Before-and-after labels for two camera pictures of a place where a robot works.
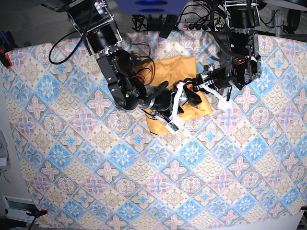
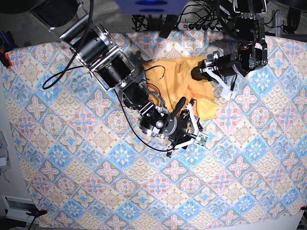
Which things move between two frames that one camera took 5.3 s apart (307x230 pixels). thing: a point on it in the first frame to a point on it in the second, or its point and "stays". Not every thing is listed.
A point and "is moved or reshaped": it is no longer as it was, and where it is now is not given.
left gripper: (161, 98) to (179, 128)
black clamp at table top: (168, 25) stays
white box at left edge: (5, 160) stays
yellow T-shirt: (173, 70) is moved or reshaped
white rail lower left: (17, 208) stays
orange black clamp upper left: (6, 44) stays
